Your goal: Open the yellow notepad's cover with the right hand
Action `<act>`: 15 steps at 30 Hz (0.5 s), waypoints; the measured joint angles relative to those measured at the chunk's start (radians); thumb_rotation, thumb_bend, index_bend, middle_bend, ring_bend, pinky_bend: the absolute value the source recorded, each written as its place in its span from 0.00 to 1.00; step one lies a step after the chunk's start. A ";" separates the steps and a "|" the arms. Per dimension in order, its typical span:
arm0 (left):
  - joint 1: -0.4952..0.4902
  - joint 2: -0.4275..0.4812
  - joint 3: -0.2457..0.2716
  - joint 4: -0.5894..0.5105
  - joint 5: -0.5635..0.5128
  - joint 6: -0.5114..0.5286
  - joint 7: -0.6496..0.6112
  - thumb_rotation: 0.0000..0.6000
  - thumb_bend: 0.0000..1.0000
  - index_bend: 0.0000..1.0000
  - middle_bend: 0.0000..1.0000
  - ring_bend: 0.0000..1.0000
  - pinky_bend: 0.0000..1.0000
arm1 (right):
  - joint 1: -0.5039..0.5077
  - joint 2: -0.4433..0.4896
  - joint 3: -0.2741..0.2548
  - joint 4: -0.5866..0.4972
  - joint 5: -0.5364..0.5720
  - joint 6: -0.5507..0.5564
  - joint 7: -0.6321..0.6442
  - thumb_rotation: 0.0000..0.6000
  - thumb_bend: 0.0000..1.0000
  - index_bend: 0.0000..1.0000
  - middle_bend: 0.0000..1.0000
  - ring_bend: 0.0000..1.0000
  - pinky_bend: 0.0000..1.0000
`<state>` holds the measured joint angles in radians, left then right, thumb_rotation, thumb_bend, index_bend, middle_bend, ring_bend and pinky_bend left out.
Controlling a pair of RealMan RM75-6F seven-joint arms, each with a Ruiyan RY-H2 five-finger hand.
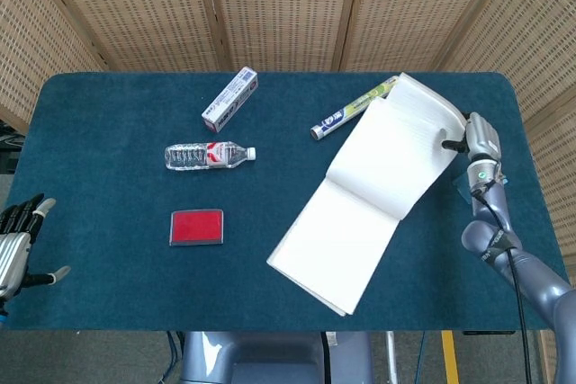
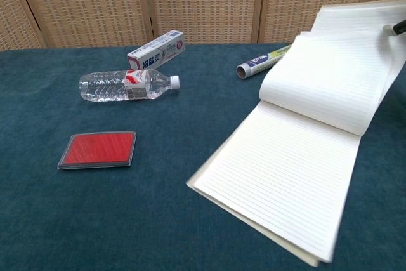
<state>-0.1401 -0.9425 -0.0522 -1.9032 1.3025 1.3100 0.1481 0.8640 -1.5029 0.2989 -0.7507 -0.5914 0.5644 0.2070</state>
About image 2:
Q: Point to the black grey right robot hand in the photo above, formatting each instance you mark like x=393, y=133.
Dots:
x=398, y=28

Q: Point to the white lined notepad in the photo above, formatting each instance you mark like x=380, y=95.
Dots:
x=285, y=156

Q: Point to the plastic wrap roll tube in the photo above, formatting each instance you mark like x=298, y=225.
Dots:
x=257, y=63

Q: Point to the white blue toothpaste box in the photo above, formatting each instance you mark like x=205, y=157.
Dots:
x=155, y=56

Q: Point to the clear plastic water bottle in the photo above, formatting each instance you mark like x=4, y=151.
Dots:
x=101, y=87

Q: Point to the red stamp ink pad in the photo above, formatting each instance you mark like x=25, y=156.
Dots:
x=98, y=148

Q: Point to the blue velvet table cloth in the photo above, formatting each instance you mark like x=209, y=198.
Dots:
x=127, y=220

